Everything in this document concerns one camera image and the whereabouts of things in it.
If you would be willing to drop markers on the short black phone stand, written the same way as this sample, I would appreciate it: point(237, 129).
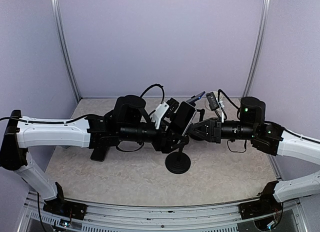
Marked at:
point(200, 113)

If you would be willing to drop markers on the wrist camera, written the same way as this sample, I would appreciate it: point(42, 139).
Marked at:
point(211, 95)
point(164, 110)

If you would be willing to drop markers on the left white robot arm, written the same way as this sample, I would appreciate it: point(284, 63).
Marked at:
point(127, 121)

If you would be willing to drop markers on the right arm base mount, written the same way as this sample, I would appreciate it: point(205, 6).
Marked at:
point(260, 207)

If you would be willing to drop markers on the right aluminium corner post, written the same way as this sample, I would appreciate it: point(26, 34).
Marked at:
point(257, 48)

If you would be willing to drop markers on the cream ceramic mug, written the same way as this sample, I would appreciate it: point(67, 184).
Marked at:
point(210, 105)

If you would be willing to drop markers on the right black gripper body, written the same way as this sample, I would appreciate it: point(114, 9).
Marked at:
point(217, 136)

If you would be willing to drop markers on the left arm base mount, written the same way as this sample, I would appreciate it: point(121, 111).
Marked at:
point(70, 209)

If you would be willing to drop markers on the aluminium corner post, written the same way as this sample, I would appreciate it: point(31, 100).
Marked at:
point(257, 48)
point(64, 49)

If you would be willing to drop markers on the grey phone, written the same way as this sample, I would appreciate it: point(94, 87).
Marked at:
point(183, 118)

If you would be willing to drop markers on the black smartphone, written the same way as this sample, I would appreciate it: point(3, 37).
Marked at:
point(98, 155)

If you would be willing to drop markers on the blue phone on short stand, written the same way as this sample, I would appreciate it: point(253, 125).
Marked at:
point(192, 101)

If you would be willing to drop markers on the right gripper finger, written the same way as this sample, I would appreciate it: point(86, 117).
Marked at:
point(202, 126)
point(200, 136)

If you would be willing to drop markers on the aluminium front rail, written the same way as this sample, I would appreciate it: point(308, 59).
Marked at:
point(102, 217)

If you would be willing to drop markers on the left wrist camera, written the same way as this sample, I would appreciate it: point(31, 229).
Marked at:
point(164, 110)

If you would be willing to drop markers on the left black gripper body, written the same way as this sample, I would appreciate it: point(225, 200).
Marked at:
point(160, 145)

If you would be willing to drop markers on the tall black phone stand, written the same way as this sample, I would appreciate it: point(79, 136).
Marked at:
point(178, 162)

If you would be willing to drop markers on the left aluminium corner post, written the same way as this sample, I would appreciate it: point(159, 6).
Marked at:
point(64, 49)

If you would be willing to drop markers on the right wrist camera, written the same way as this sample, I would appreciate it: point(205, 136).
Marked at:
point(211, 95)

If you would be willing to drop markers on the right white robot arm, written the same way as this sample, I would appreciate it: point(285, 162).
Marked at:
point(270, 138)

